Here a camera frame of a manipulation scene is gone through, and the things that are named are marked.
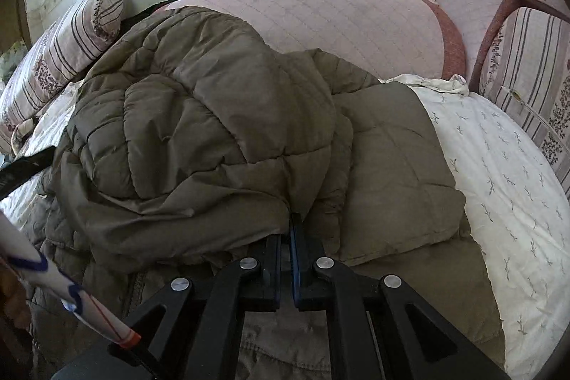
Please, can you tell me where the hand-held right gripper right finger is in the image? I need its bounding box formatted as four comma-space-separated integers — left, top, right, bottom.
289, 213, 513, 380

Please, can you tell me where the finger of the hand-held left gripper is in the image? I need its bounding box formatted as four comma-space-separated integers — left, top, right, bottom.
0, 147, 59, 201

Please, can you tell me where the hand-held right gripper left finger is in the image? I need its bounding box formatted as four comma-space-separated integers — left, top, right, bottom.
53, 233, 284, 380

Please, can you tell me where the olive quilted hooded jacket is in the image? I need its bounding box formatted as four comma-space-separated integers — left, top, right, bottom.
22, 5, 506, 380

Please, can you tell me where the white rod with blue marks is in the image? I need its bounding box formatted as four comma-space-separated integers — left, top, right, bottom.
0, 211, 142, 348

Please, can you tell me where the green floral bag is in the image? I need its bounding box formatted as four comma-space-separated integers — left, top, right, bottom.
0, 39, 27, 82

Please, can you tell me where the striped floral pillow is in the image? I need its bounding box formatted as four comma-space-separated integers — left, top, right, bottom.
0, 0, 125, 153

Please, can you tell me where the black cloth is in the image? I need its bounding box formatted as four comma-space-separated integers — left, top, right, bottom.
120, 0, 194, 33

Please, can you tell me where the white floral bed sheet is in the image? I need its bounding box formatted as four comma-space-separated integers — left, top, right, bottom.
0, 73, 570, 380

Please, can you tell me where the pink bolster cushion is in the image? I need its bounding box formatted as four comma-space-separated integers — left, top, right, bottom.
156, 0, 466, 82

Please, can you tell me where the striped floral back cushion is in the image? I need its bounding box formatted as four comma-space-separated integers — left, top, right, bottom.
478, 6, 570, 203

